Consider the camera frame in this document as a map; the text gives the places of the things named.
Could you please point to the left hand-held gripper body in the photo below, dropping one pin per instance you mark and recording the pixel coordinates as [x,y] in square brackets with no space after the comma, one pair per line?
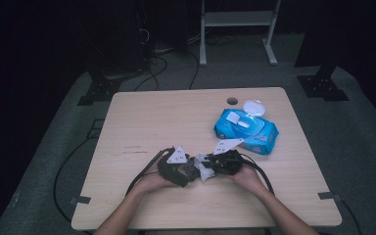
[171,173]

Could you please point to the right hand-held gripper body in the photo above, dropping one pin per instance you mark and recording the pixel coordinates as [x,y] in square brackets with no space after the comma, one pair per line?
[231,163]

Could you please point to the white wet wipe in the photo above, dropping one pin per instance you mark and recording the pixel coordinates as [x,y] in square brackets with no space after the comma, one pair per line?
[205,171]

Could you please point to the blue wet wipes pack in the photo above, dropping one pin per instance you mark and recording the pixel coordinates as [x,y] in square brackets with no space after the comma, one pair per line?
[261,132]

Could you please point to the person's left hand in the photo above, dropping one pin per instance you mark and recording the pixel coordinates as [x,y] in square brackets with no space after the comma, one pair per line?
[153,186]

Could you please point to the person's right hand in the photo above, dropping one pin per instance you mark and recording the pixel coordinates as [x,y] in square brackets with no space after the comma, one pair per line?
[251,179]

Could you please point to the grey tape strip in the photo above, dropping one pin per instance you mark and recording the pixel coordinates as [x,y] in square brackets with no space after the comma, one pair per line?
[329,196]
[80,200]

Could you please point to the black stand base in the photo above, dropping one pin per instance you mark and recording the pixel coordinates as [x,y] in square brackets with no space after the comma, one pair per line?
[321,86]
[99,91]

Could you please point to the black equipment tower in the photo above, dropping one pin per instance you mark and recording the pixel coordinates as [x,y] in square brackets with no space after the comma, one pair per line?
[120,42]

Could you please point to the white metal stand frame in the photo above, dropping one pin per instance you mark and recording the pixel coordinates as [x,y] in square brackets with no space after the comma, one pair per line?
[238,19]

